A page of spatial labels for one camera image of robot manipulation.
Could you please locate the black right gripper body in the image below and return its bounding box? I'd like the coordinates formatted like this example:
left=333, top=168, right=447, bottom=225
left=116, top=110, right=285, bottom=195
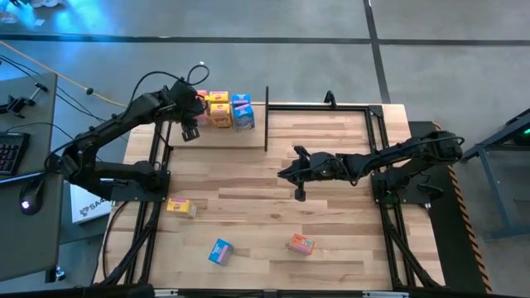
left=308, top=151, right=348, bottom=183

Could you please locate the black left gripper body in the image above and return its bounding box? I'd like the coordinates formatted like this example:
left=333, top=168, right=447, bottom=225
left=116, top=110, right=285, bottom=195
left=167, top=80, right=207, bottom=125

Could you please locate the white printed box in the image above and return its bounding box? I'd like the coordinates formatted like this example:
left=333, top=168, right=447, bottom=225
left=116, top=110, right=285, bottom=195
left=69, top=184, right=113, bottom=224

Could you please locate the black mat with hazard stripe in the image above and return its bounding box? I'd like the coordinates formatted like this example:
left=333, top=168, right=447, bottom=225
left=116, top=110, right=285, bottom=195
left=407, top=119, right=494, bottom=295

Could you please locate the grey computer desk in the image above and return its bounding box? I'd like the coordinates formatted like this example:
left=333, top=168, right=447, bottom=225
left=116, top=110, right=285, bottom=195
left=0, top=72, right=65, bottom=282

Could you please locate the black desk clamp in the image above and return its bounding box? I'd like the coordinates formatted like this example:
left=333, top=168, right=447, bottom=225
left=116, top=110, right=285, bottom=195
left=0, top=81, right=50, bottom=115

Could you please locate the black computer mouse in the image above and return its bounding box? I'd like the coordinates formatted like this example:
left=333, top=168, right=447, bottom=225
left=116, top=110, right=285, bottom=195
left=18, top=178, right=46, bottom=216

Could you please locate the black keyboard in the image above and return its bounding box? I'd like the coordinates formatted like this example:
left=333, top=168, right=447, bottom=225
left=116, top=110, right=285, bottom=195
left=0, top=131, right=31, bottom=175

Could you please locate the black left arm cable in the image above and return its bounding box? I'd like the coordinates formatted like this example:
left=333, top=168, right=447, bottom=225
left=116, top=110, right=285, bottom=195
left=130, top=61, right=211, bottom=109

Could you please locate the thin black shelf end frame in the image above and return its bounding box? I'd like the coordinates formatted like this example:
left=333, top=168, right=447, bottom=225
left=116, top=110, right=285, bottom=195
left=264, top=85, right=271, bottom=152

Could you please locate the black aluminium table frame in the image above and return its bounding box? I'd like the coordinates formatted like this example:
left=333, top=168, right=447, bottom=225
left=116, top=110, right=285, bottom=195
left=93, top=101, right=446, bottom=291

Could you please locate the yellow floor cable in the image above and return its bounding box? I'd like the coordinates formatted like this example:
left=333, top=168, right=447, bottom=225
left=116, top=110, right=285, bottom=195
left=0, top=40, right=129, bottom=108

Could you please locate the blue metal frame table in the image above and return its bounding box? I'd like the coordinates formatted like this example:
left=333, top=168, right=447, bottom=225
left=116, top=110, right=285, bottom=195
left=455, top=108, right=530, bottom=243

